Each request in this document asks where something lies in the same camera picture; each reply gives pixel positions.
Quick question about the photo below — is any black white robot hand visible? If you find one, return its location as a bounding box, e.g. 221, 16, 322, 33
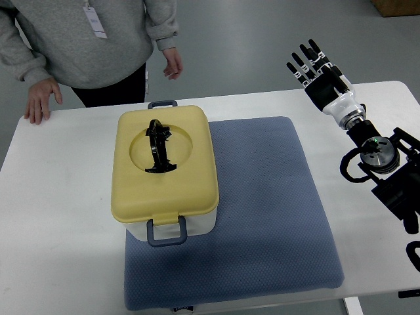
286, 39, 366, 122

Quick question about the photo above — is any black lid handle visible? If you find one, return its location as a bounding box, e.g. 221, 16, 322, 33
145, 119, 177, 173

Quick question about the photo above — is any yellow storage box lid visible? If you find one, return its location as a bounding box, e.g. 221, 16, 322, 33
111, 106, 219, 225

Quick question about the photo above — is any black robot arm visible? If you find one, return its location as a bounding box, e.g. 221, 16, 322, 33
286, 39, 419, 234

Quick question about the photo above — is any brown cardboard box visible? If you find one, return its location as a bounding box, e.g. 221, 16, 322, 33
371, 0, 419, 17

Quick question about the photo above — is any white storage box base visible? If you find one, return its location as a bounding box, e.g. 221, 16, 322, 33
123, 207, 217, 242

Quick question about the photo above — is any person's left hand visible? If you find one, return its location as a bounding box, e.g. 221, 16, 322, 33
162, 48, 183, 80

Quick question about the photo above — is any person's right hand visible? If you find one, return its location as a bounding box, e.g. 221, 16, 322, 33
24, 77, 63, 125

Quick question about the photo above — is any blue grey rear latch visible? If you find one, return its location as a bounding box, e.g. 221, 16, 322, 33
147, 100, 178, 110

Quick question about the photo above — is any blue grey latch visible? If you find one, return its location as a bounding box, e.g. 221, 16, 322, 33
146, 216, 188, 247
147, 100, 178, 110

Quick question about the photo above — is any blue foam cushion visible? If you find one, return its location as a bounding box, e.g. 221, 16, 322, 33
124, 117, 345, 310

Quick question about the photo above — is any blue grey front latch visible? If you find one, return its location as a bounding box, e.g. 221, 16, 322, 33
146, 216, 188, 247

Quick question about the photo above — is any person in grey sweatshirt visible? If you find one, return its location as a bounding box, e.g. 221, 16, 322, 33
1, 1, 179, 107

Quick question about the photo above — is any white name badge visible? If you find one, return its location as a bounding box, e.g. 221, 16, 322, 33
83, 4, 108, 39

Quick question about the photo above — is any white table leg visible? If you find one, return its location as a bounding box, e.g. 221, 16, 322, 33
343, 297, 364, 315

